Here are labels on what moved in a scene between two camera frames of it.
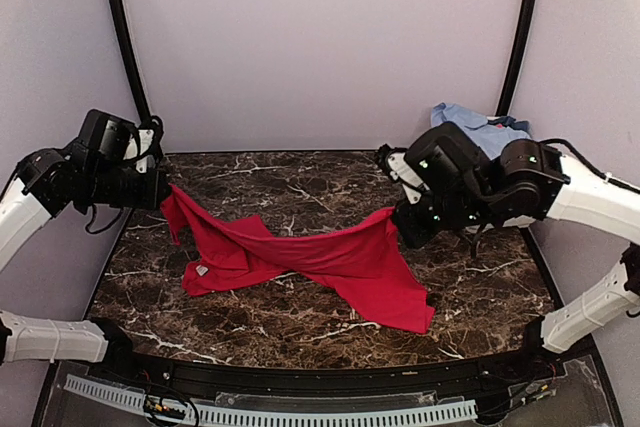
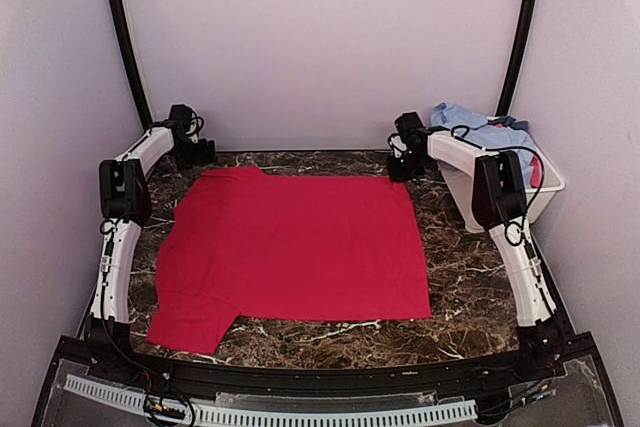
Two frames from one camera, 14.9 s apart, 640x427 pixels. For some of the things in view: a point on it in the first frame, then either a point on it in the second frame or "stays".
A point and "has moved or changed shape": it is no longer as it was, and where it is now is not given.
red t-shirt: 369,266 has moved or changed shape
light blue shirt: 491,138 stays
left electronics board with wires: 156,407 stays
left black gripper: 152,196 → 208,154
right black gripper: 415,236 → 396,173
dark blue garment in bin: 511,122 stays
